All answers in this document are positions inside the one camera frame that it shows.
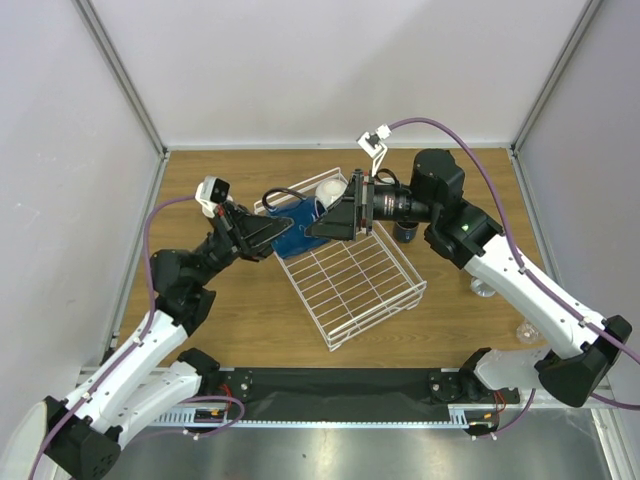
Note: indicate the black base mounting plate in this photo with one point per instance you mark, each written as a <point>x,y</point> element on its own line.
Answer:
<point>381,395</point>

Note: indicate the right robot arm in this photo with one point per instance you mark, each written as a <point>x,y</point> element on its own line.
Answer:
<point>583,345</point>

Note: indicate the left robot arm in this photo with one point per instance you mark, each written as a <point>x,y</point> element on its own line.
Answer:
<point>88,429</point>

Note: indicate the small dark blue cup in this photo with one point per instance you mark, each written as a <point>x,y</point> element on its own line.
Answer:
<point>405,232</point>

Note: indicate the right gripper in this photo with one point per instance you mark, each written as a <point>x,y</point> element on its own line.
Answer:
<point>361,205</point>

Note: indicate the clear wine glass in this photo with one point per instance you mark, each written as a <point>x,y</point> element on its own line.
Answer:
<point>528,334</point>

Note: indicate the dark blue enamel mug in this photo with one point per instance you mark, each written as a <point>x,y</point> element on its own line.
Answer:
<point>304,212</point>

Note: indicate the aluminium cable duct rail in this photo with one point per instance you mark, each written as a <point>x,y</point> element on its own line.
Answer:
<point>180,416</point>

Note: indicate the white speckled mug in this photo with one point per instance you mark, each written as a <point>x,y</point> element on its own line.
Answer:
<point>330,190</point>

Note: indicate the white wire dish rack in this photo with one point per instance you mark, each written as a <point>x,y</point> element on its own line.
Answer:
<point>349,287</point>

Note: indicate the clear plastic cup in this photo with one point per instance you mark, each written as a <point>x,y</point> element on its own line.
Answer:
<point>481,288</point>

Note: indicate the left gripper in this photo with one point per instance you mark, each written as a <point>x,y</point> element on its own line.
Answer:
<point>246,235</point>

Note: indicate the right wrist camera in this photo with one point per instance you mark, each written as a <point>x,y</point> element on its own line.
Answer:
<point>372,143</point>

